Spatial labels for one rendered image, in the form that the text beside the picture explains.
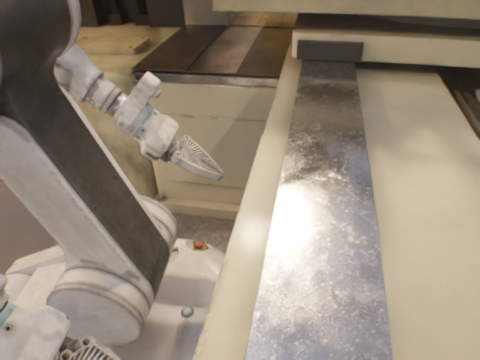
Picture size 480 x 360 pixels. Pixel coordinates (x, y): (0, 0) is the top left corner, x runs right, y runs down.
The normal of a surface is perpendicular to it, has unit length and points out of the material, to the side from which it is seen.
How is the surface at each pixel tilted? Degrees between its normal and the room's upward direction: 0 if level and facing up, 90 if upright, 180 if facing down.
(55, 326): 46
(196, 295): 73
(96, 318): 90
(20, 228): 0
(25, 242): 0
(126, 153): 90
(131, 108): 67
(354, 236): 0
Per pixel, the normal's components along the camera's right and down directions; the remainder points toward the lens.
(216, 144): -0.20, 0.59
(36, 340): 0.65, -0.55
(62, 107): 0.92, -0.22
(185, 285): -0.14, 0.35
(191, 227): -0.04, -0.80
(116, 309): 0.11, 0.44
